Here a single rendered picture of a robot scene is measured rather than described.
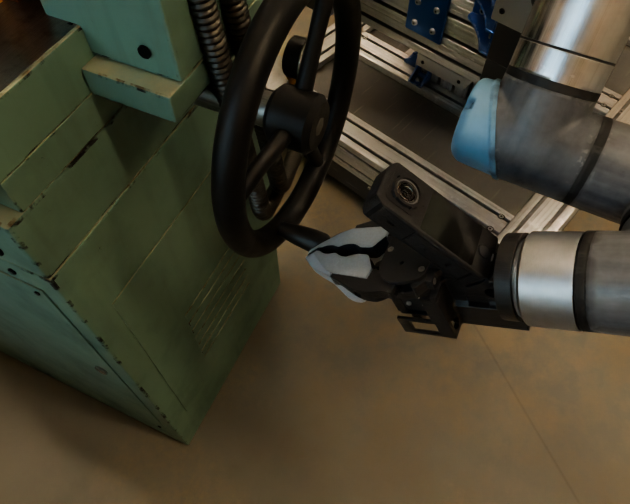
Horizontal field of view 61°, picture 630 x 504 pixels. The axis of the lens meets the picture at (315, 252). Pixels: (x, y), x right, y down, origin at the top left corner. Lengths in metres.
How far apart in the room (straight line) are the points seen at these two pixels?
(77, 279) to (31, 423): 0.77
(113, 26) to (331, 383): 0.93
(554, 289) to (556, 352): 0.99
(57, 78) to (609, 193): 0.46
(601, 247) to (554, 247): 0.03
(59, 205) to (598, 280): 0.47
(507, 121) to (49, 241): 0.43
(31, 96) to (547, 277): 0.43
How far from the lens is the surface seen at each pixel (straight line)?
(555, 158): 0.46
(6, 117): 0.50
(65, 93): 0.54
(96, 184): 0.61
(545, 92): 0.46
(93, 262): 0.65
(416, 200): 0.42
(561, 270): 0.41
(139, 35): 0.50
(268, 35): 0.42
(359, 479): 1.21
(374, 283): 0.47
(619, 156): 0.47
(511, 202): 1.32
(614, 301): 0.41
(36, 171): 0.54
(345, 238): 0.52
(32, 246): 0.57
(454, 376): 1.30
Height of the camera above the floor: 1.18
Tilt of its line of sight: 57 degrees down
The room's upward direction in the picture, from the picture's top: straight up
